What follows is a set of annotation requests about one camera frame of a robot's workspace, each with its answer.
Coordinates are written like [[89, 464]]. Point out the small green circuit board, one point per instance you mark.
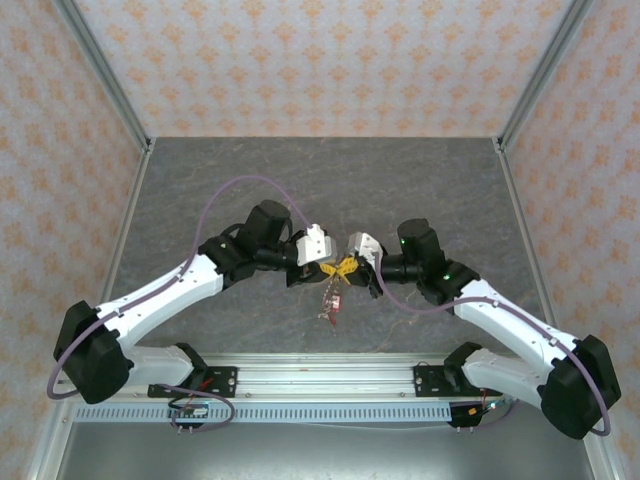
[[192, 411], [487, 407]]

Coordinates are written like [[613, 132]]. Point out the red key tag with key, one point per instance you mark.
[[336, 302]]

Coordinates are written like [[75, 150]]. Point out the steel keyring disc with rings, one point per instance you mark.
[[331, 290]]

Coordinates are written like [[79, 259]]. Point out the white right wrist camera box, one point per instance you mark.
[[362, 247]]

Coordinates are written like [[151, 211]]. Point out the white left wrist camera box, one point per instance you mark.
[[312, 245]]

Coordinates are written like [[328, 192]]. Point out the grey sheet metal panel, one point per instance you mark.
[[325, 455]]

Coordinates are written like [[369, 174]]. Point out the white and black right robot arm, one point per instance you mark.
[[510, 325]]

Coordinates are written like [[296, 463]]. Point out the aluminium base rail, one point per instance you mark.
[[325, 372]]

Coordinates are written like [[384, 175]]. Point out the aluminium frame post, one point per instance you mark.
[[612, 462], [545, 65], [102, 65], [50, 440]]

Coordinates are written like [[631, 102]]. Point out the aluminium table side rail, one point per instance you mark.
[[137, 175], [516, 200]]

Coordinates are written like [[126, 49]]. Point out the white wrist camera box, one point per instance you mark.
[[312, 245], [362, 247]]

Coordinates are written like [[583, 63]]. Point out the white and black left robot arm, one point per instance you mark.
[[165, 300]]

